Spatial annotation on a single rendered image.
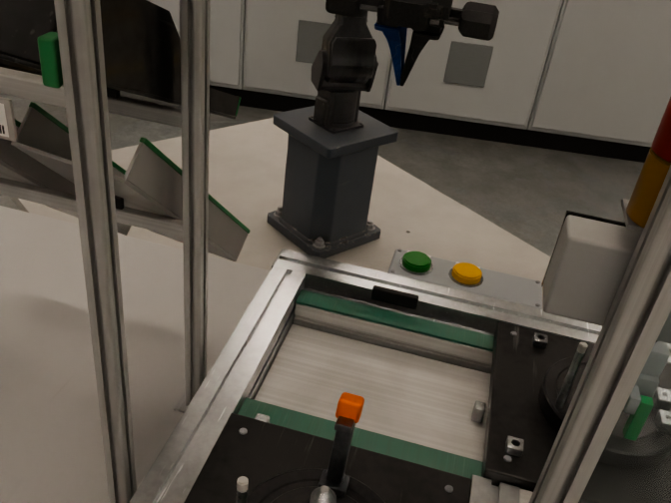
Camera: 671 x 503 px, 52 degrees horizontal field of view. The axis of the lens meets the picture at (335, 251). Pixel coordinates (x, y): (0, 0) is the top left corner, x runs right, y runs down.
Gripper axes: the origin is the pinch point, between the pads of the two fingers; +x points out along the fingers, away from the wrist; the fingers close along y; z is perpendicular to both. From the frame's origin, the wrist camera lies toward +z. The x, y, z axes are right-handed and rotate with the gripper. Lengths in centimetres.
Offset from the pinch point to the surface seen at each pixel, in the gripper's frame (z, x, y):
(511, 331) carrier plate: 9.3, 27.9, 19.4
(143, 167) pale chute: 28.0, 5.9, -18.4
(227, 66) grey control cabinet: -266, 100, -128
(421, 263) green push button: -0.9, 27.7, 6.7
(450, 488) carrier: 34.9, 28.0, 14.8
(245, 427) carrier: 34.5, 28.0, -5.4
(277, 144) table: -52, 39, -31
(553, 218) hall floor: -216, 124, 54
